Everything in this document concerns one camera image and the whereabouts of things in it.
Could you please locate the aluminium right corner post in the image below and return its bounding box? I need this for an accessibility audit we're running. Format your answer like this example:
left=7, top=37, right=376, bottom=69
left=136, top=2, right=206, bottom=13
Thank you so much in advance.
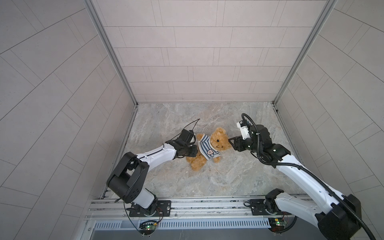
left=272, top=0, right=338, bottom=109

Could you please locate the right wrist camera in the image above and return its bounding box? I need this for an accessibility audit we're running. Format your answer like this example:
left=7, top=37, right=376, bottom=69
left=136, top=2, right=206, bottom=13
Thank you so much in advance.
left=237, top=120, right=251, bottom=140

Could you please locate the black corrugated cable conduit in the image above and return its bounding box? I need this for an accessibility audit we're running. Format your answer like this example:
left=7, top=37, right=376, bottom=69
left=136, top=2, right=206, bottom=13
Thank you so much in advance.
left=240, top=112, right=377, bottom=240

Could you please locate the right green circuit board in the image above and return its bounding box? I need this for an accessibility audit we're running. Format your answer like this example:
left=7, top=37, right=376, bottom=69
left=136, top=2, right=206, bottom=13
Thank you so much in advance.
left=268, top=218, right=286, bottom=233

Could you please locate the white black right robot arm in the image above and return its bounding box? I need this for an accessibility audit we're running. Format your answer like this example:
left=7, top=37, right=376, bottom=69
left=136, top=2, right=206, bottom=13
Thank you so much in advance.
left=229, top=121, right=362, bottom=240

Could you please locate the aluminium corner post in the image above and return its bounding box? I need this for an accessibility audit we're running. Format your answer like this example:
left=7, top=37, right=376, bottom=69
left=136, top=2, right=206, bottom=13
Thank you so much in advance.
left=272, top=0, right=338, bottom=109
left=84, top=0, right=139, bottom=108

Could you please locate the aluminium left corner post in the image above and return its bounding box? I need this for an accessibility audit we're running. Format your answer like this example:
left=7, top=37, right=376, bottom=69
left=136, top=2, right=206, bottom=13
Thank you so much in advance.
left=84, top=0, right=139, bottom=108

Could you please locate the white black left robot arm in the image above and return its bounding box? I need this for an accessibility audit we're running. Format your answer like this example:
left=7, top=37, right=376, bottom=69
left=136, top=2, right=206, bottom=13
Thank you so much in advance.
left=107, top=139, right=198, bottom=216

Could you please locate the left green circuit board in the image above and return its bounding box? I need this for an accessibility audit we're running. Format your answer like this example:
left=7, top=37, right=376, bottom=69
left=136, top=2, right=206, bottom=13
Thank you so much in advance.
left=139, top=220, right=159, bottom=236

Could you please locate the blue white striped sweater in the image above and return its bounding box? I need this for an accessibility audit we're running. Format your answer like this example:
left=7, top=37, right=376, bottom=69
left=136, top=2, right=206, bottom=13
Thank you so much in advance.
left=198, top=134, right=220, bottom=161

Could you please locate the thin black left cable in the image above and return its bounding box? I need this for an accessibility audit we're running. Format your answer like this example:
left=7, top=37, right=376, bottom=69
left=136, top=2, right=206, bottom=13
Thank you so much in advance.
left=170, top=118, right=201, bottom=140

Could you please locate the brown teddy bear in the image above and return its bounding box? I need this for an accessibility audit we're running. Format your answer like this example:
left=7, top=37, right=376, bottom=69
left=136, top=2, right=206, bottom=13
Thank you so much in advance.
left=187, top=128, right=232, bottom=172

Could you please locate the green circuit board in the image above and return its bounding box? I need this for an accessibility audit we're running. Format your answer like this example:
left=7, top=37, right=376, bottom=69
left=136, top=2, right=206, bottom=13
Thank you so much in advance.
left=139, top=220, right=159, bottom=236
left=268, top=218, right=286, bottom=233

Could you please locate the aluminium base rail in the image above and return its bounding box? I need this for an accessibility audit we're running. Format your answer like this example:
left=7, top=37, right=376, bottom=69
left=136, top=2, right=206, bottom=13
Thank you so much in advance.
left=85, top=196, right=295, bottom=231

